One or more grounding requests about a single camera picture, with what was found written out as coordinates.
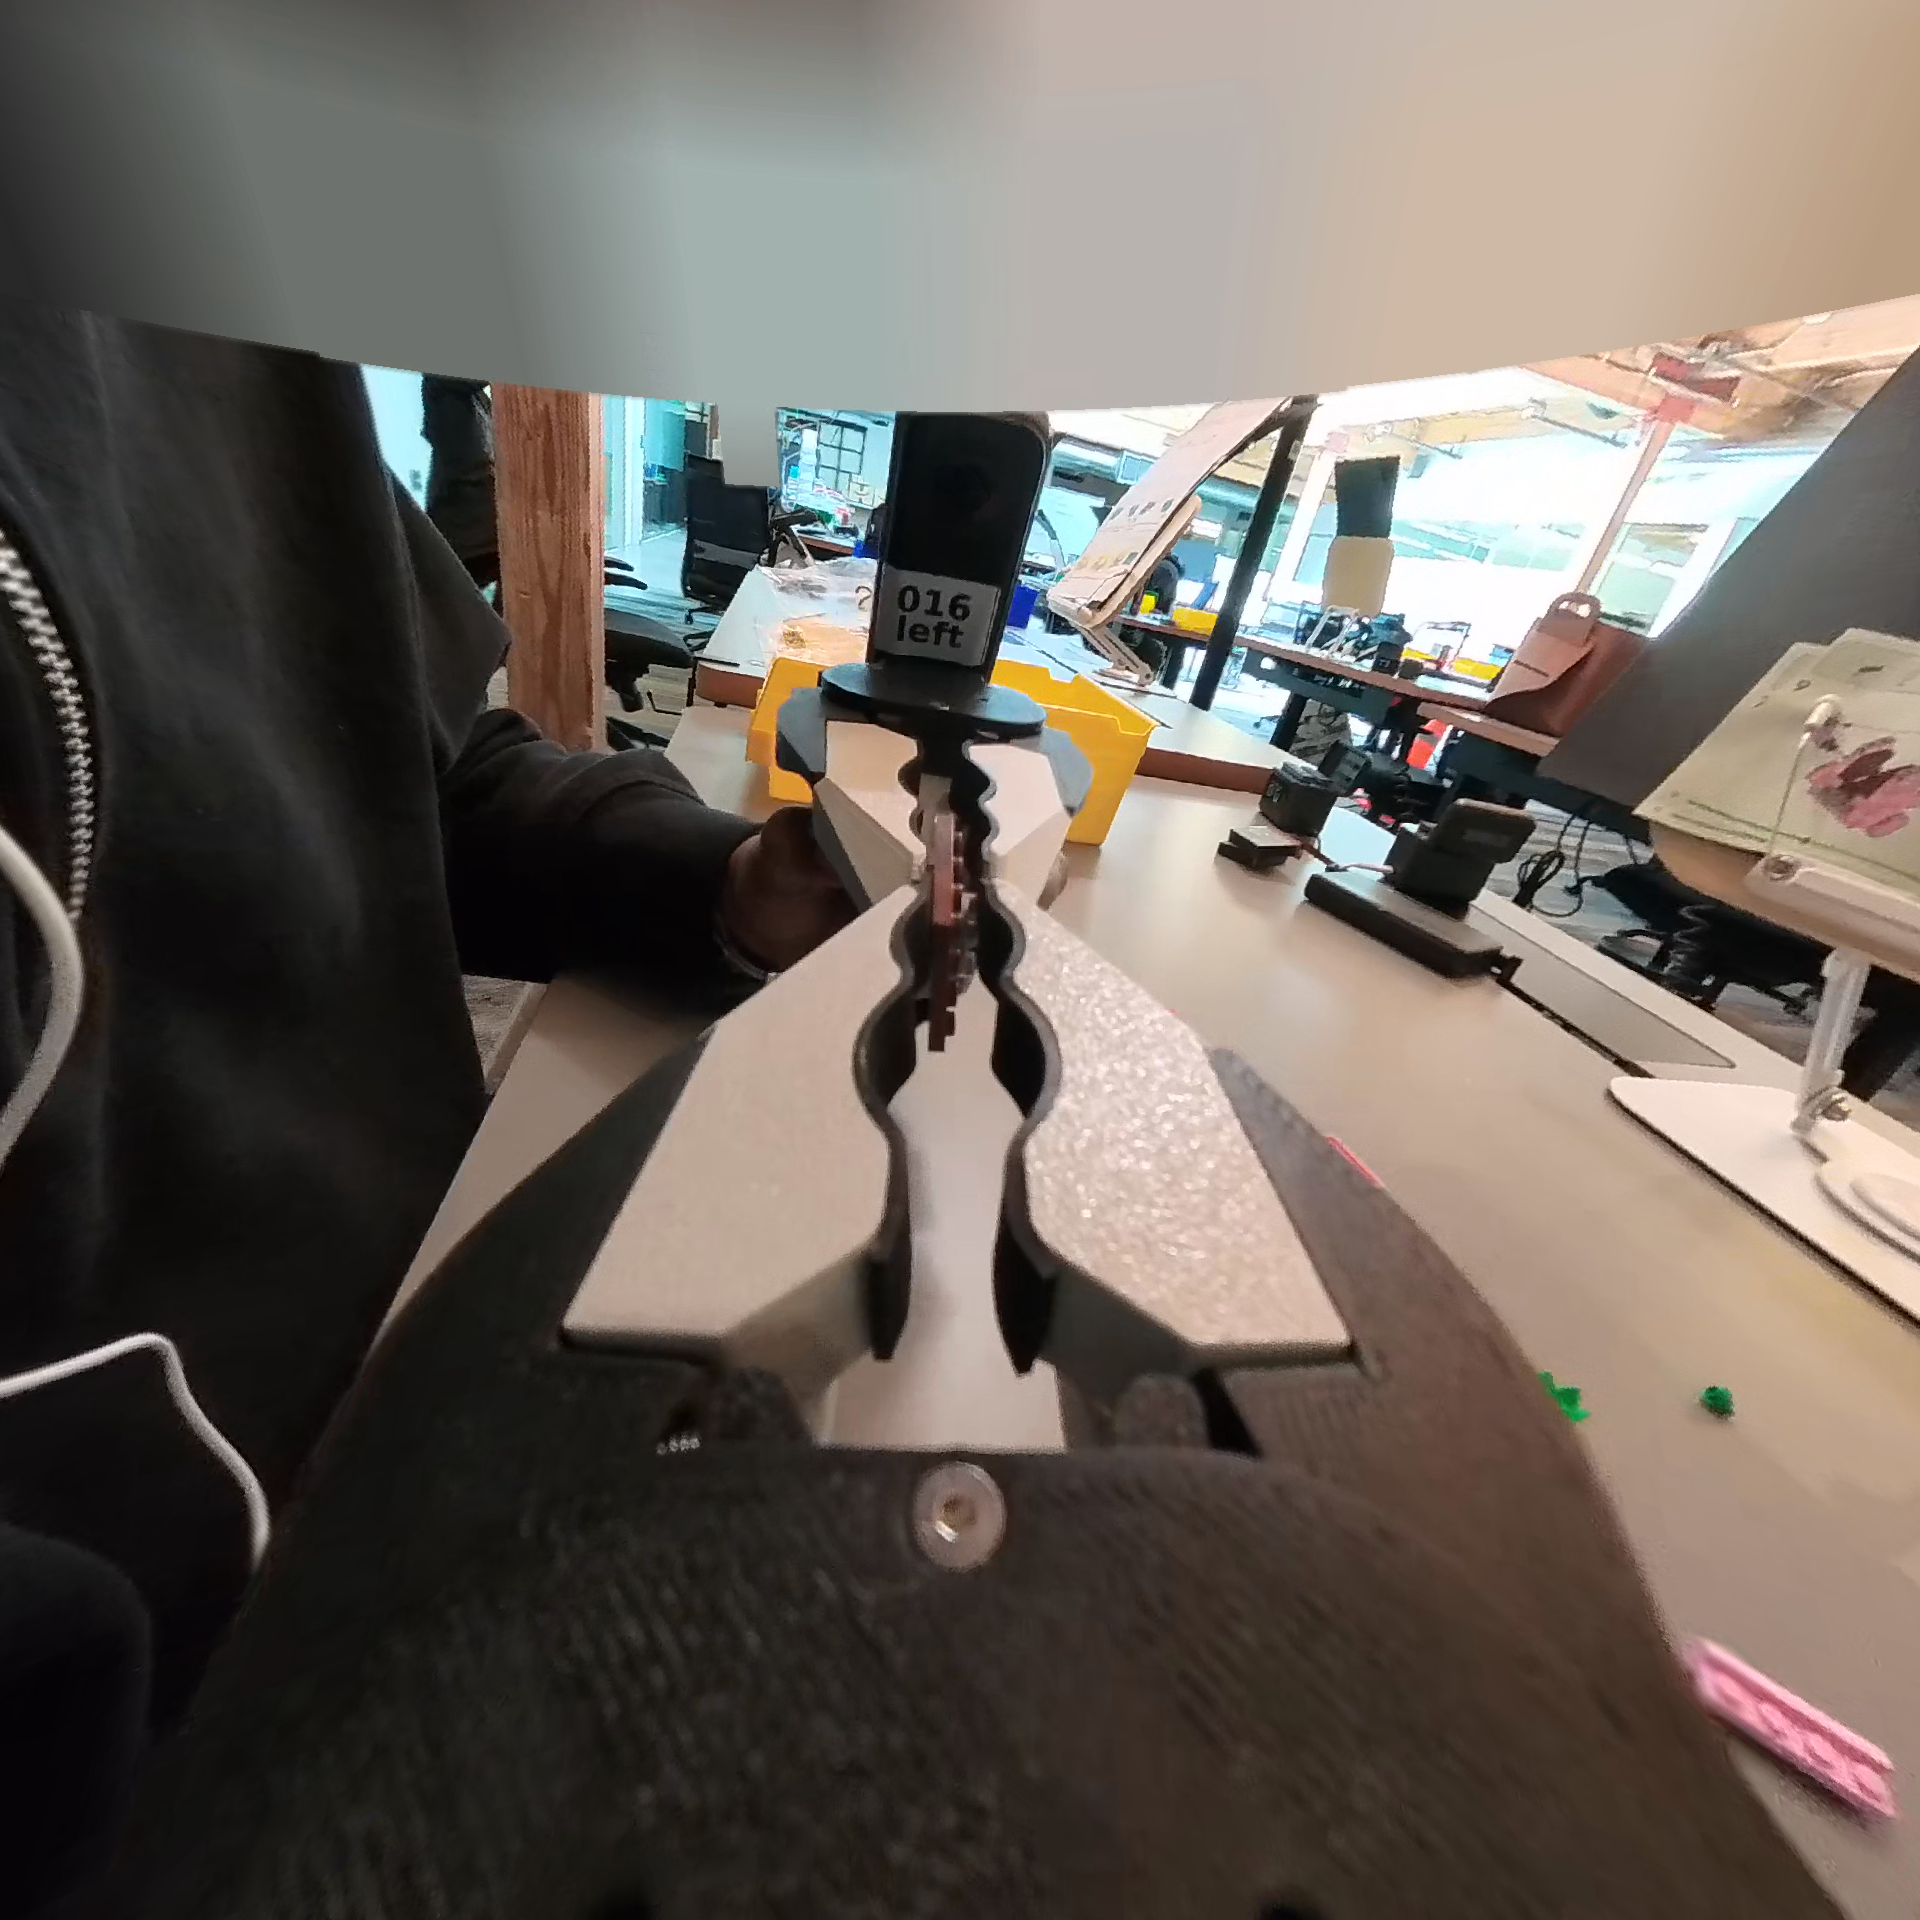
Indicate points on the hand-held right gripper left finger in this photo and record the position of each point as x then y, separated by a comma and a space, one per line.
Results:
734, 1200

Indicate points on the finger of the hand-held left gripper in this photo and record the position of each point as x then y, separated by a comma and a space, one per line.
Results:
1028, 804
869, 809

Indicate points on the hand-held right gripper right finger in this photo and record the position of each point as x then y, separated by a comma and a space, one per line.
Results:
1185, 1200

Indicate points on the brown square toy plate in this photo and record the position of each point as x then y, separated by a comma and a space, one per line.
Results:
953, 975

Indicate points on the person's left forearm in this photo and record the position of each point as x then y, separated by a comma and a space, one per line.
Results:
599, 856

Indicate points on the person's left hand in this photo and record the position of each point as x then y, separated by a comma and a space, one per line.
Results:
786, 901

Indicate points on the yellow plastic bin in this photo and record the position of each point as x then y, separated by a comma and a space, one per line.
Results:
1110, 751

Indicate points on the wooden display easel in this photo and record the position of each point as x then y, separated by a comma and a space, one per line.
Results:
1142, 541

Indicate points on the clear plastic bag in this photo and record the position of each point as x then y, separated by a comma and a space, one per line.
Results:
809, 615

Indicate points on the flat small black device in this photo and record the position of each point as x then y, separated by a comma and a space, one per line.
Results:
1254, 849

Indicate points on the black office chair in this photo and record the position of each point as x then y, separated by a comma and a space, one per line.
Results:
727, 533
645, 662

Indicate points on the small black battery box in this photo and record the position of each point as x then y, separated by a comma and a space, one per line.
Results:
1298, 796

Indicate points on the black pole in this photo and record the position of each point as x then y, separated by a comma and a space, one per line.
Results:
1254, 556

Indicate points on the long wooden desk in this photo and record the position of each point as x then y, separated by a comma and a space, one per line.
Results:
1349, 671

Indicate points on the black panel on cardboard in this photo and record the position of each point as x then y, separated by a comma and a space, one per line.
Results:
1366, 503

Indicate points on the black dock device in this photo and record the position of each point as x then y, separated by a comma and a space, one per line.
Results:
1464, 856

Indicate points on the white book stand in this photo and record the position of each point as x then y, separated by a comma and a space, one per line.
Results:
1724, 1125

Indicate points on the brown paper bag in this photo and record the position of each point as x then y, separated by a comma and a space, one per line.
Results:
1569, 669

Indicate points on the paper instruction booklet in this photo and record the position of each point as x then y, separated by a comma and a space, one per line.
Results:
1724, 781

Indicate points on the dark grey board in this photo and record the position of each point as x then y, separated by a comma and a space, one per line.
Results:
1769, 600

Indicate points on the pile of pink toy bricks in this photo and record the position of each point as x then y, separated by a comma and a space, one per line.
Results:
1785, 1734

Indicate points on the wooden post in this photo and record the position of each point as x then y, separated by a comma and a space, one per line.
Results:
548, 571

